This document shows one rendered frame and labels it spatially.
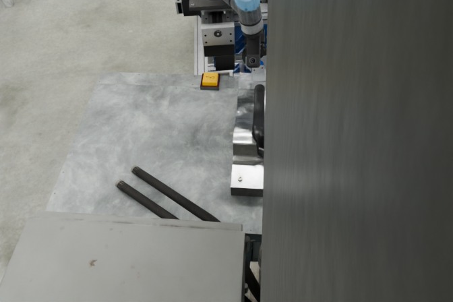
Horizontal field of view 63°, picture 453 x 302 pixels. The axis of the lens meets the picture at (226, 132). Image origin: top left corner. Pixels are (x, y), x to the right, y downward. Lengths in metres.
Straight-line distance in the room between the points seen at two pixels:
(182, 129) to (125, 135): 0.22
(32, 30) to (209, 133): 2.48
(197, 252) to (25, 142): 2.33
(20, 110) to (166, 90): 1.58
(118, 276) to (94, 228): 0.08
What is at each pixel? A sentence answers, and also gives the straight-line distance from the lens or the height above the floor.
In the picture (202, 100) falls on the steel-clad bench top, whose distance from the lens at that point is 1.52.
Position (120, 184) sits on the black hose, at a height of 0.83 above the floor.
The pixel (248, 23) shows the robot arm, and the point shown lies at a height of 1.19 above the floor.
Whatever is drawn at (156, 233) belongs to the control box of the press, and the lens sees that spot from 0.51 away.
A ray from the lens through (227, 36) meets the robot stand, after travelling 1.57.
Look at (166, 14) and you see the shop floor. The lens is 3.38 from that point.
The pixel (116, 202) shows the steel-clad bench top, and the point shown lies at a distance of 1.33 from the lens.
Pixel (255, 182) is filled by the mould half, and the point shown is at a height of 0.86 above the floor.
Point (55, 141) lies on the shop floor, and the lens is 2.66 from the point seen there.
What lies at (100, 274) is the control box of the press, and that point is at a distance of 0.51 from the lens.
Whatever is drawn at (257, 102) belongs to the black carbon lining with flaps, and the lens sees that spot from 1.40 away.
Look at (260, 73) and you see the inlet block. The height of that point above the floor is 0.94.
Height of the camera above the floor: 1.93
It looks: 54 degrees down
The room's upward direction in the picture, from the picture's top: 3 degrees counter-clockwise
